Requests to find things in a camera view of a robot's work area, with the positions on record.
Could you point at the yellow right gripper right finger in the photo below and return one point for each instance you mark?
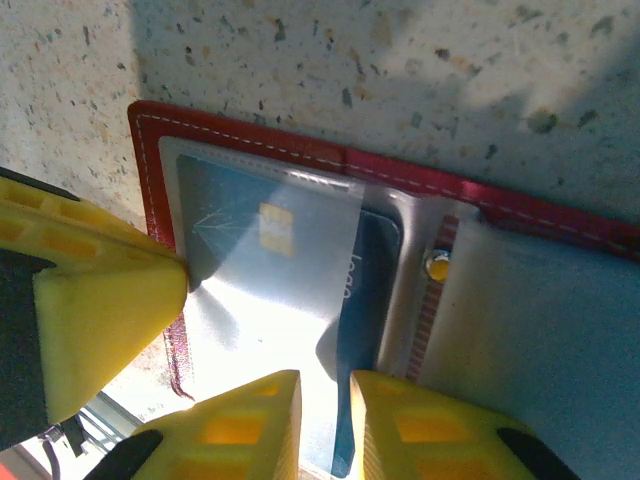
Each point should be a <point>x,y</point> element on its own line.
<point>430,440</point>

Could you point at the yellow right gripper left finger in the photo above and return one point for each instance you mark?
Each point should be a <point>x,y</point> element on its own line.
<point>230,435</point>

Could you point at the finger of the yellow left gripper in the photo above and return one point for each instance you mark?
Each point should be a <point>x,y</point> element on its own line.
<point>100,320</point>

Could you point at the red leather card holder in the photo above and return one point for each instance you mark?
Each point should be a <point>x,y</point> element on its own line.
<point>142,165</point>

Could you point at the blue logo card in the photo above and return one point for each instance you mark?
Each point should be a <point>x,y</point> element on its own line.
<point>372,280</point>

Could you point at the aluminium rail beam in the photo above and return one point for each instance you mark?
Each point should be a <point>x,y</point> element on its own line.
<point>115,415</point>

